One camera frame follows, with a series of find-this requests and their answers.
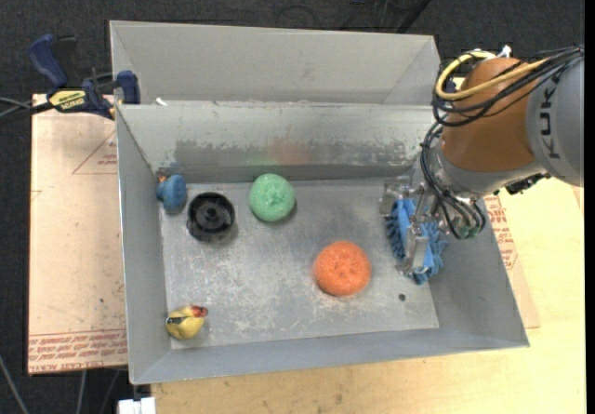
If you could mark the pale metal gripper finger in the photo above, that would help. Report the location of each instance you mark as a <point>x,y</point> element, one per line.
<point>409,244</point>
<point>425,254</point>

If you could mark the orange sponge ball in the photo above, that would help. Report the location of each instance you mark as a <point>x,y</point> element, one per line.
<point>342,269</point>

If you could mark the green sponge ball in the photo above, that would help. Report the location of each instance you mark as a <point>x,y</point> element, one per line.
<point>272,197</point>

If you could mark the grey metal bin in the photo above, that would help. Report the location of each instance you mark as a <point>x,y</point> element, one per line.
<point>260,263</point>

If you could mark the black round ribbed cap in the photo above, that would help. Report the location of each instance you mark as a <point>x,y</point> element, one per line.
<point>210,217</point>

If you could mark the blue toy mushroom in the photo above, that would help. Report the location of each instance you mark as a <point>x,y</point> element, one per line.
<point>172,193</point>

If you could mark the yellow toy duck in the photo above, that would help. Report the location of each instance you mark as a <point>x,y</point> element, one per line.
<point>185,324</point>

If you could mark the brown cardboard board, red print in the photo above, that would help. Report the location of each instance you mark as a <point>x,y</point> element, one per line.
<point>74,240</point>

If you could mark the black cylinder on white bracket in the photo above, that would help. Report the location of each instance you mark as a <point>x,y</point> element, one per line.
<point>525,183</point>

